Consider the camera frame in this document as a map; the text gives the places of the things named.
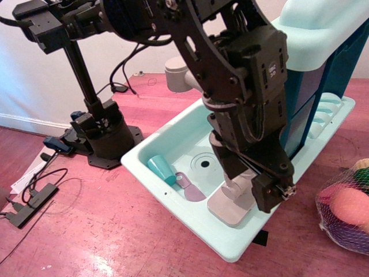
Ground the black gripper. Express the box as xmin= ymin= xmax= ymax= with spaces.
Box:
xmin=206 ymin=95 xmax=296 ymax=213

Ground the beige toy faucet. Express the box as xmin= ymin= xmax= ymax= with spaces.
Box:
xmin=165 ymin=56 xmax=255 ymax=227

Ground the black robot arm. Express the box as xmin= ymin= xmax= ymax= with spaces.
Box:
xmin=1 ymin=1 xmax=295 ymax=213

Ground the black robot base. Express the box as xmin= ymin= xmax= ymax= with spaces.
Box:
xmin=59 ymin=40 xmax=145 ymax=169

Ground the black tape piece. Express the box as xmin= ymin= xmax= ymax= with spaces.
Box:
xmin=252 ymin=230 xmax=269 ymax=247

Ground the mesh bag of toy food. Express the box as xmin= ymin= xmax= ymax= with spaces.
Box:
xmin=315 ymin=158 xmax=368 ymax=255

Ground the purple toy spatula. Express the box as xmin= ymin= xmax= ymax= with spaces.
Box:
xmin=175 ymin=172 xmax=206 ymax=202

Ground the mint toy sink unit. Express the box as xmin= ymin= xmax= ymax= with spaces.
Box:
xmin=121 ymin=92 xmax=356 ymax=263

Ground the teal plastic cup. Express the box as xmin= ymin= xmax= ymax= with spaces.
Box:
xmin=146 ymin=155 xmax=176 ymax=186

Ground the teal toy shelf tower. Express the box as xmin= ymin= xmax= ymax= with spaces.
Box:
xmin=273 ymin=1 xmax=368 ymax=158

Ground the black power adapter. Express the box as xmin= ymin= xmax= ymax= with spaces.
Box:
xmin=111 ymin=84 xmax=128 ymax=93

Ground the blue black clamp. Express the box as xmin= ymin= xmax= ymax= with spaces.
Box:
xmin=43 ymin=136 xmax=73 ymax=155

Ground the white paper sheet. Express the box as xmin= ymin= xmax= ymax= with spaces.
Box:
xmin=10 ymin=147 xmax=54 ymax=194

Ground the black usb hub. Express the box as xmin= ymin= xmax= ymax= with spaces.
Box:
xmin=6 ymin=183 xmax=59 ymax=229

